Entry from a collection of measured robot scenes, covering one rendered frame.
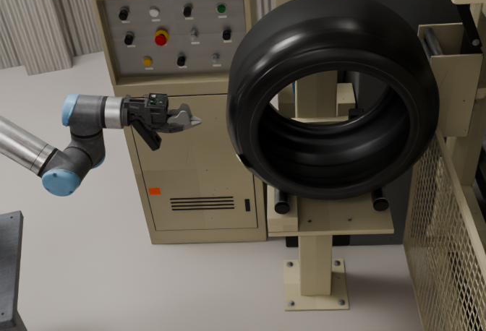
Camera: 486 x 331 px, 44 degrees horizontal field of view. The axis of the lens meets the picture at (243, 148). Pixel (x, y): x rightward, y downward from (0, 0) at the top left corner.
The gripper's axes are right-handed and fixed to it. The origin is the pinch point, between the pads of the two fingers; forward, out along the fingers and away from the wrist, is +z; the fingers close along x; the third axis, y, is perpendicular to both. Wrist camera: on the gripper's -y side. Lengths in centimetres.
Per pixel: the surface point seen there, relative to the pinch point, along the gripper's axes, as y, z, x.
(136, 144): -56, -30, 57
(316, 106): -9.5, 36.3, 25.3
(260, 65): 25.4, 16.1, -8.6
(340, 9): 36, 35, 2
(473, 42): 21, 77, 19
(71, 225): -123, -69, 72
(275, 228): -28.2, 24.4, -11.7
